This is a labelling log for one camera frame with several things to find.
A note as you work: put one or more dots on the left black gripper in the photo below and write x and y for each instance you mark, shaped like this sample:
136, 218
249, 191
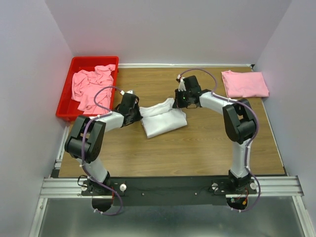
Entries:
135, 114

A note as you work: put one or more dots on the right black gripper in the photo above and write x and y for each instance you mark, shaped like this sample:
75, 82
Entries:
177, 99

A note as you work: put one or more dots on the white t shirt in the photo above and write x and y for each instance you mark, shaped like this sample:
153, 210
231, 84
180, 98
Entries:
162, 118

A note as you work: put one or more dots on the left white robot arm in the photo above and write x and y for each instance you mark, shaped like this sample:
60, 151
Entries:
85, 140

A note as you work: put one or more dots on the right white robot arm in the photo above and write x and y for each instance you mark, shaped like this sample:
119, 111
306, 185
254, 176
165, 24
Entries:
240, 122

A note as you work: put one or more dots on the folded pink t shirt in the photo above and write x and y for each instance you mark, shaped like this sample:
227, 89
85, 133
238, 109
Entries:
244, 85

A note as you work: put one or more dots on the crumpled pink t shirt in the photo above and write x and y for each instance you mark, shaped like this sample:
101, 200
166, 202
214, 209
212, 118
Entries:
93, 89

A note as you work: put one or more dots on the red plastic bin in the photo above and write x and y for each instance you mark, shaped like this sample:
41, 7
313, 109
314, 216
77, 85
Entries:
68, 108

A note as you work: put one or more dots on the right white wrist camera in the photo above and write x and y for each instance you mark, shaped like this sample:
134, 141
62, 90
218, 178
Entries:
181, 86

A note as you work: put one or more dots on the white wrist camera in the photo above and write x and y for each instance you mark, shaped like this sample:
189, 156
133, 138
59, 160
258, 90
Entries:
181, 86
124, 92

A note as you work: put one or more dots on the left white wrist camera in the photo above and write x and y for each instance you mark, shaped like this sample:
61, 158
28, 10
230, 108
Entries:
124, 92

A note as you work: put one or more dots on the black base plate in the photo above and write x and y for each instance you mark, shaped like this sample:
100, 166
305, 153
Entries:
168, 190

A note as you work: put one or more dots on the aluminium frame rail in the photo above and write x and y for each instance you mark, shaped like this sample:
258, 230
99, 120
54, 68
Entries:
192, 151

